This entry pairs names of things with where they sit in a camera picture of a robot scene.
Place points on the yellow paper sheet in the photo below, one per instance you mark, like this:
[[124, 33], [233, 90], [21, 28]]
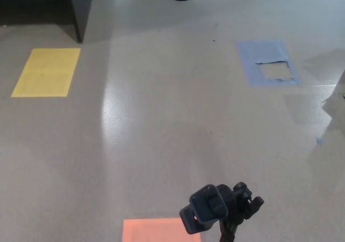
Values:
[[45, 72]]

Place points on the dark furniture side panel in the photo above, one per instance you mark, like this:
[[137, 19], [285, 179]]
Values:
[[78, 7]]

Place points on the small blue tape scrap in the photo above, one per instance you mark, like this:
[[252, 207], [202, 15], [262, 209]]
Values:
[[320, 140]]

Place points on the orange paper sheet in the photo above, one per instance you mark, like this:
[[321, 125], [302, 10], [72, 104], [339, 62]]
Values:
[[153, 229]]

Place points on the torn blue paper sheet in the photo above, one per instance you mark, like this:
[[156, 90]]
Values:
[[256, 52]]

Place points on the black extendable phone stand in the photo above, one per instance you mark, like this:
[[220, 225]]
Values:
[[207, 207]]

